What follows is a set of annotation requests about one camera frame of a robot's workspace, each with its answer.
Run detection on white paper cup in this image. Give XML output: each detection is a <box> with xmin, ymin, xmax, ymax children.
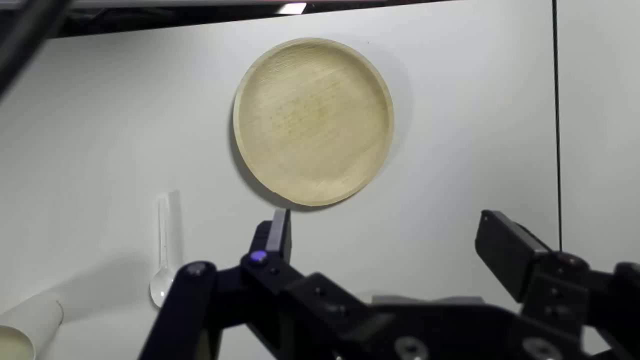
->
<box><xmin>0</xmin><ymin>294</ymin><xmax>66</xmax><ymax>360</ymax></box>

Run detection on pale brown palm-leaf plate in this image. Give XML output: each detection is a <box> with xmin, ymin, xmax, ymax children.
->
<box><xmin>230</xmin><ymin>36</ymin><xmax>397</xmax><ymax>209</ymax></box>

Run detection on white plastic spoon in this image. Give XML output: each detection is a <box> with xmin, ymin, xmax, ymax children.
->
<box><xmin>149</xmin><ymin>191</ymin><xmax>187</xmax><ymax>310</ymax></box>

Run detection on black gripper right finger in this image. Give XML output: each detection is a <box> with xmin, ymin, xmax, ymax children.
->
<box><xmin>474</xmin><ymin>207</ymin><xmax>640</xmax><ymax>360</ymax></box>

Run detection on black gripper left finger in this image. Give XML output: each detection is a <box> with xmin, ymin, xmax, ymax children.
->
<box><xmin>139</xmin><ymin>207</ymin><xmax>376</xmax><ymax>360</ymax></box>

